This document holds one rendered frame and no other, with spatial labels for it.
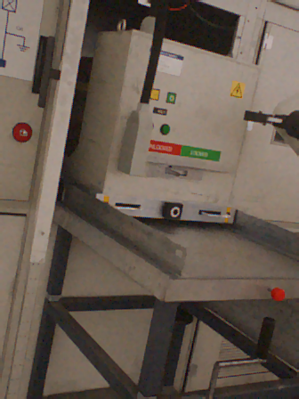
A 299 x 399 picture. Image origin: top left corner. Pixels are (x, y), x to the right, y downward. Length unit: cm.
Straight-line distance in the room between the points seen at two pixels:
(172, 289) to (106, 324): 84
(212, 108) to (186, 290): 72
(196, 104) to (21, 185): 59
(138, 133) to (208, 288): 48
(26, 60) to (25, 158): 28
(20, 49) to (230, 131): 70
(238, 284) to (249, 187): 90
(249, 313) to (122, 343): 51
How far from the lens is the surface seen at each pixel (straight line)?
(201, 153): 175
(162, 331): 126
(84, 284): 189
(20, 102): 164
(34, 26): 165
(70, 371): 203
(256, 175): 217
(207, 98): 174
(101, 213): 152
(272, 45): 214
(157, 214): 169
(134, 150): 148
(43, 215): 112
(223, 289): 129
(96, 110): 169
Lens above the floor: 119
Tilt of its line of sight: 9 degrees down
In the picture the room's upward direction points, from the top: 11 degrees clockwise
